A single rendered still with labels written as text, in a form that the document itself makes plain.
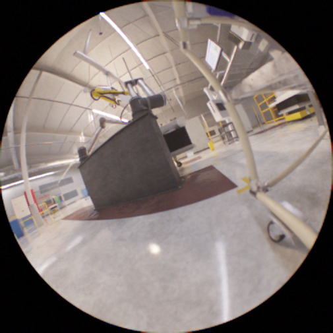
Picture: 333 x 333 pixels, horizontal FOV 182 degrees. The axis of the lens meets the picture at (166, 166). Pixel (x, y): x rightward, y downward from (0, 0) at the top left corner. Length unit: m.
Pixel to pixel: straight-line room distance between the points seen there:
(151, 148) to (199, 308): 1.19
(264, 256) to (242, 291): 0.11
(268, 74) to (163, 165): 1.07
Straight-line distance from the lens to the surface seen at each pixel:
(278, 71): 0.24
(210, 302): 0.34
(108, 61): 11.09
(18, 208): 8.75
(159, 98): 1.45
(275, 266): 0.38
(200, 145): 6.48
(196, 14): 0.43
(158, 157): 1.11
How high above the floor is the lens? 0.34
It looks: 3 degrees down
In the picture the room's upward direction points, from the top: 23 degrees counter-clockwise
